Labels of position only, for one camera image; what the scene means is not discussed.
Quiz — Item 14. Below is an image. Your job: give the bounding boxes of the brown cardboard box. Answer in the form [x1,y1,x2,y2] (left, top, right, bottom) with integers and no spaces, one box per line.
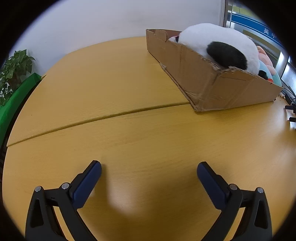
[146,28,284,112]

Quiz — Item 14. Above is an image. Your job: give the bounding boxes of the blue wall banner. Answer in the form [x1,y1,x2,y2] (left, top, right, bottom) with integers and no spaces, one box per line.
[231,9,287,48]

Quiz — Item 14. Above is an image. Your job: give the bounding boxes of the green board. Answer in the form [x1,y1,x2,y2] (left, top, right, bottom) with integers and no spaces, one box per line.
[0,73,42,142]

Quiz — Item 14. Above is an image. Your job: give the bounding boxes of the pale pink plush toy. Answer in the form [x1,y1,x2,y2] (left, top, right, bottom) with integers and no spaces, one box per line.
[255,45,272,67]

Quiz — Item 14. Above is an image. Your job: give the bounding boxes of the teal and pink plush toy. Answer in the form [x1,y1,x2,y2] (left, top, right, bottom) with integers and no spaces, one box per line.
[258,61,282,84]

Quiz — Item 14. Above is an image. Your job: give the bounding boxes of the black and white panda plush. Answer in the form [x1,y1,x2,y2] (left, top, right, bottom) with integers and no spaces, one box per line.
[168,22,269,80]

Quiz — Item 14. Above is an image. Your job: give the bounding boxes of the green potted plant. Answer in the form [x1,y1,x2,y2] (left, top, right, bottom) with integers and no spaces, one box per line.
[0,49,36,107]

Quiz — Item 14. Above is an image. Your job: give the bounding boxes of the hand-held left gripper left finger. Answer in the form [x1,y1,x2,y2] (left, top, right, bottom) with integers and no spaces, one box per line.
[25,160,102,241]

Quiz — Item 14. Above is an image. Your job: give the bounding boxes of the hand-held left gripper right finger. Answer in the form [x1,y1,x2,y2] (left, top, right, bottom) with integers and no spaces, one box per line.
[197,161,273,241]

